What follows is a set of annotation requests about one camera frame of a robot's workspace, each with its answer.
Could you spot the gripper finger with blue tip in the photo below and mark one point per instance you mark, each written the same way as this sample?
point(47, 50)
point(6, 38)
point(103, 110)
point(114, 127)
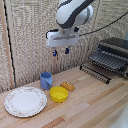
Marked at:
point(67, 51)
point(54, 52)

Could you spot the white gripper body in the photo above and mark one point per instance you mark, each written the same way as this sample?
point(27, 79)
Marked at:
point(62, 39)

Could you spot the orange toy bread loaf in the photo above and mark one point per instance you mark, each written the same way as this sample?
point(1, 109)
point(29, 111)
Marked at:
point(67, 86)

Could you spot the white black Franka robot arm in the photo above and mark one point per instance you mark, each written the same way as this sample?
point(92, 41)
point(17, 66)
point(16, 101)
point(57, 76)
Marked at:
point(74, 11)

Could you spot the open oven door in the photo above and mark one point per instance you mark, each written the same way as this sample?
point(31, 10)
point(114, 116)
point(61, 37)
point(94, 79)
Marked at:
point(95, 73)

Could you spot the black oven rack tray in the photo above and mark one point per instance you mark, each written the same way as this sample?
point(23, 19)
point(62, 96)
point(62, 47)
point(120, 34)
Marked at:
point(107, 60)

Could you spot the woven rattan folding screen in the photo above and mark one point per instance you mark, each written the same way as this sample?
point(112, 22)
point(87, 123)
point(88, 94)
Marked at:
point(31, 40)

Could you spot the blue mug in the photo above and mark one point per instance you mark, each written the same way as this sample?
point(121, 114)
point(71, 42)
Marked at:
point(45, 80)

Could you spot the yellow bowl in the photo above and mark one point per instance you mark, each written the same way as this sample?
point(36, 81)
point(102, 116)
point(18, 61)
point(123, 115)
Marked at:
point(59, 94)

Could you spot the black dish rack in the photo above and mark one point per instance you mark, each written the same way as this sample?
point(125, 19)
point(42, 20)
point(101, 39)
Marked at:
point(115, 45)

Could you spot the white floral rim plate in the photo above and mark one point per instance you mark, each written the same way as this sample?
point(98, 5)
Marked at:
point(25, 101)

